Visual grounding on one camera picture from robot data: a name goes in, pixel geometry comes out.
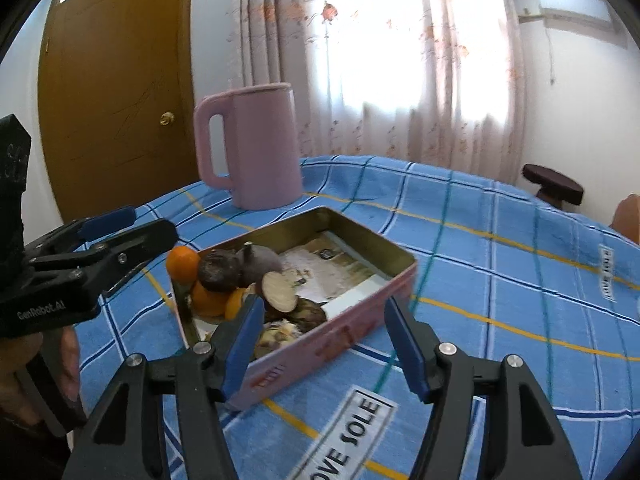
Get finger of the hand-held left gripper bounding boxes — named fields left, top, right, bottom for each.
left=22, top=206, right=137, bottom=261
left=30, top=218, right=179, bottom=297

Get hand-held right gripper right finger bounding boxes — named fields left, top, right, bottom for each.
left=384, top=296, right=583, bottom=480

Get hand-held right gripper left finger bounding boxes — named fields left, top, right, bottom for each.
left=60, top=294, right=266, bottom=480

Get small orange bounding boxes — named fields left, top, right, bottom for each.
left=224, top=287, right=248, bottom=322
left=191, top=280, right=231, bottom=318
left=166, top=246, right=202, bottom=281

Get cut fruit half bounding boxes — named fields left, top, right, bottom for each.
left=255, top=271, right=300, bottom=315

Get small brown fruit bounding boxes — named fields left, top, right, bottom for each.
left=285, top=299, right=328, bottom=333

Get pink tin box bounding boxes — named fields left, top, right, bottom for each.
left=171, top=206, right=418, bottom=412

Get dark wrinkled passion fruit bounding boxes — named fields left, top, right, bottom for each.
left=197, top=251, right=242, bottom=293

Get round purple passion fruit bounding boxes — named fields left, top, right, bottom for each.
left=235, top=241, right=285, bottom=288

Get person's left hand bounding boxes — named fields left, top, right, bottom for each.
left=0, top=329, right=82, bottom=428

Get pale fruit peel piece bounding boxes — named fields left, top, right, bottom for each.
left=255, top=321, right=303, bottom=358

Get printed paper insert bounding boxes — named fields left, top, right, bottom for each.
left=277, top=232, right=391, bottom=311

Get blue checkered tablecloth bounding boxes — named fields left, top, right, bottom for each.
left=70, top=155, right=640, bottom=480

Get wooden door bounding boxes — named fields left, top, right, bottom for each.
left=37, top=0, right=201, bottom=223

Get pink electric kettle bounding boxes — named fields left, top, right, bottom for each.
left=193, top=82, right=303, bottom=211

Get dark round stool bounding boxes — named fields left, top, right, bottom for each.
left=521, top=163, right=585, bottom=208

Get brown leather armchair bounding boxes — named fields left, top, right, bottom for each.
left=611, top=194, right=640, bottom=246

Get sheer floral curtain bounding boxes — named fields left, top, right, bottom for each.
left=227, top=0, right=526, bottom=186

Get white air conditioner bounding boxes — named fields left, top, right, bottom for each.
left=535, top=0, right=615, bottom=23

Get air conditioner power cord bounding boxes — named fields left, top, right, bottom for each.
left=545, top=25, right=557, bottom=86

